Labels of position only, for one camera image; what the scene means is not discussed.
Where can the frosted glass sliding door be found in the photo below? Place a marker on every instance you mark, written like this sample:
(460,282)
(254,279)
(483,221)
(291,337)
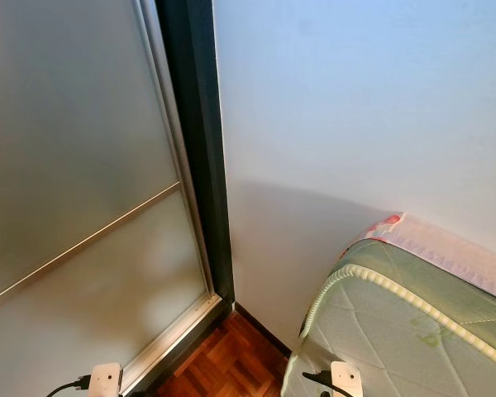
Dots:
(74,165)

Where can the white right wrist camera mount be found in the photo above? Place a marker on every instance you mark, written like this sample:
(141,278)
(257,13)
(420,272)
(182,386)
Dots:
(347,380)

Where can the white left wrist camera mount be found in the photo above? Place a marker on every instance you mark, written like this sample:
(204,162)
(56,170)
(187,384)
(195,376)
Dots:
(106,380)

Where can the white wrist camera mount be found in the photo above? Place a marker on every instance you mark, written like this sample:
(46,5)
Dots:
(347,380)
(106,380)

